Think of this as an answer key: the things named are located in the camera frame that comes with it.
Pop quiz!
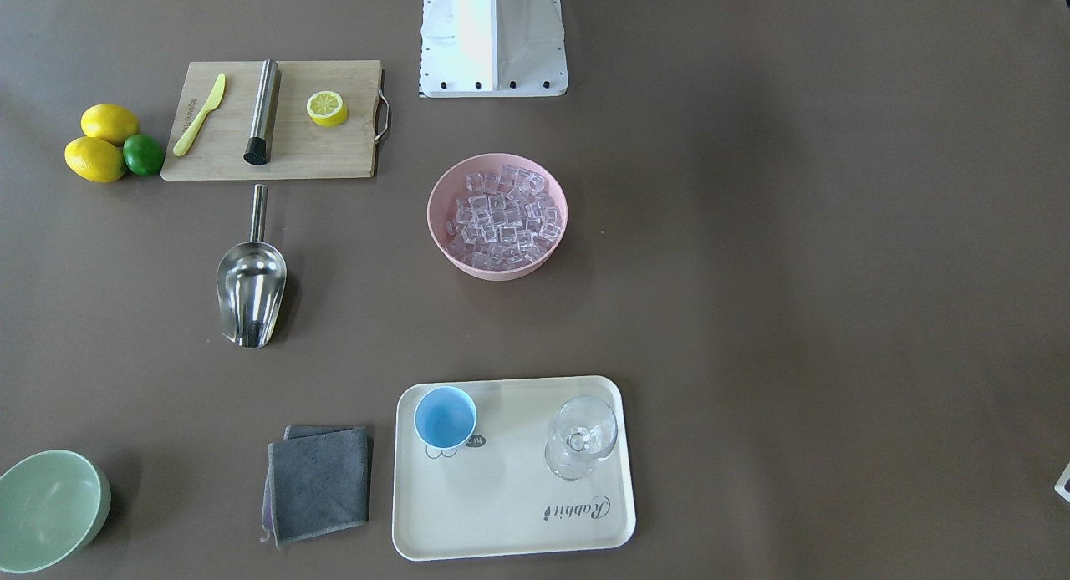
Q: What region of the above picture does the stainless steel ice scoop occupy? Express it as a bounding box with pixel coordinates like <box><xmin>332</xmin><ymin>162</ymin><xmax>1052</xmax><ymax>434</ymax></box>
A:
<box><xmin>217</xmin><ymin>184</ymin><xmax>288</xmax><ymax>348</ymax></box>

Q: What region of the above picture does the pile of clear ice cubes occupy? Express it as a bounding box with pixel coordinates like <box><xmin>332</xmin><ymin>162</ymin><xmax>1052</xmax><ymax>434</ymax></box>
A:
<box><xmin>445</xmin><ymin>165</ymin><xmax>563</xmax><ymax>271</ymax></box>

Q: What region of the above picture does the light blue cup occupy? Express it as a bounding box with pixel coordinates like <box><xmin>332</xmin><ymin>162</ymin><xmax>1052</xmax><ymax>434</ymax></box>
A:
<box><xmin>414</xmin><ymin>385</ymin><xmax>478</xmax><ymax>451</ymax></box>

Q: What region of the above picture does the pink bowl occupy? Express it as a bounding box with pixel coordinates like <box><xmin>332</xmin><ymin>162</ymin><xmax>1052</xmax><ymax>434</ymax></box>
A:
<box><xmin>426</xmin><ymin>153</ymin><xmax>569</xmax><ymax>281</ymax></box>

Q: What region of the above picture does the clear wine glass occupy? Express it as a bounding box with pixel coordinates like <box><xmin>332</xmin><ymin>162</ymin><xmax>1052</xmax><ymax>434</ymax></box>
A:
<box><xmin>542</xmin><ymin>394</ymin><xmax>618</xmax><ymax>480</ymax></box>

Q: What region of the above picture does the cream serving tray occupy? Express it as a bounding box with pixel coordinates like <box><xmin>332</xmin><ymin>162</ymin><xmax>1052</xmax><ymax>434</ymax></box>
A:
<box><xmin>391</xmin><ymin>375</ymin><xmax>637</xmax><ymax>561</ymax></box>

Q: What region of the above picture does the bamboo cutting board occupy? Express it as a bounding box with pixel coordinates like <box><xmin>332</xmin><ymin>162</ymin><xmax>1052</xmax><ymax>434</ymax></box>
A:
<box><xmin>161</xmin><ymin>59</ymin><xmax>385</xmax><ymax>181</ymax></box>

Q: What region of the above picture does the halved lemon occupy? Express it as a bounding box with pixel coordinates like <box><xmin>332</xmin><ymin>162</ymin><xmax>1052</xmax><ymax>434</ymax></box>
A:
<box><xmin>306</xmin><ymin>91</ymin><xmax>349</xmax><ymax>127</ymax></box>

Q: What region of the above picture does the grey folded cloth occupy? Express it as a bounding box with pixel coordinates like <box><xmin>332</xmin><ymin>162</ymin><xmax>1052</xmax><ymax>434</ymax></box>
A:
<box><xmin>261</xmin><ymin>425</ymin><xmax>372</xmax><ymax>548</ymax></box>

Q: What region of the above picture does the steel muddler black tip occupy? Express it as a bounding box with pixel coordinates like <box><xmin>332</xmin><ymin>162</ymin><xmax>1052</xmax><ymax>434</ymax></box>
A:
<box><xmin>243</xmin><ymin>59</ymin><xmax>282</xmax><ymax>165</ymax></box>

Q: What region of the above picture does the yellow plastic knife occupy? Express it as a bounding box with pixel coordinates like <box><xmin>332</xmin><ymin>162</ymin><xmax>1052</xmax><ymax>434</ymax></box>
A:
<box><xmin>172</xmin><ymin>73</ymin><xmax>227</xmax><ymax>157</ymax></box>

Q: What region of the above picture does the green lime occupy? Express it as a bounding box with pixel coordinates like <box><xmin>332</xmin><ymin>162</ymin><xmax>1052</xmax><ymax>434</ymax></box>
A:
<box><xmin>122</xmin><ymin>134</ymin><xmax>166</xmax><ymax>175</ymax></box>

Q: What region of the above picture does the upper whole lemon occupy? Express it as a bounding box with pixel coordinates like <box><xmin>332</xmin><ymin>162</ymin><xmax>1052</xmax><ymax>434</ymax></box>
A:
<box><xmin>79</xmin><ymin>103</ymin><xmax>140</xmax><ymax>147</ymax></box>

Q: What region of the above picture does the whole lemon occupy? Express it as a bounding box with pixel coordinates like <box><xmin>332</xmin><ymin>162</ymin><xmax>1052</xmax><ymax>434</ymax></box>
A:
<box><xmin>79</xmin><ymin>103</ymin><xmax>140</xmax><ymax>147</ymax></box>
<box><xmin>64</xmin><ymin>137</ymin><xmax>128</xmax><ymax>183</ymax></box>

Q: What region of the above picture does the lower whole lemon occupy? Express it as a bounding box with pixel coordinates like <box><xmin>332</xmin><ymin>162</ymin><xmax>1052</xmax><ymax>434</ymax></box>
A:
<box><xmin>64</xmin><ymin>137</ymin><xmax>128</xmax><ymax>183</ymax></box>

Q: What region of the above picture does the light green bowl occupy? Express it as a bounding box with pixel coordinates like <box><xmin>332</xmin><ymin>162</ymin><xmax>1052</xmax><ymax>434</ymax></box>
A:
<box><xmin>1</xmin><ymin>451</ymin><xmax>111</xmax><ymax>575</ymax></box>

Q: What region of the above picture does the white object at edge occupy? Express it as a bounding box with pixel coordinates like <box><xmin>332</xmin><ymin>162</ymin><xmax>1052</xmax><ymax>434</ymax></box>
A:
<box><xmin>1053</xmin><ymin>465</ymin><xmax>1070</xmax><ymax>503</ymax></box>

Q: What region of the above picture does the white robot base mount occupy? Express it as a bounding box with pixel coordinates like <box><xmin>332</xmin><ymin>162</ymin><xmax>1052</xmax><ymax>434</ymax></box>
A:
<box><xmin>418</xmin><ymin>0</ymin><xmax>569</xmax><ymax>98</ymax></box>

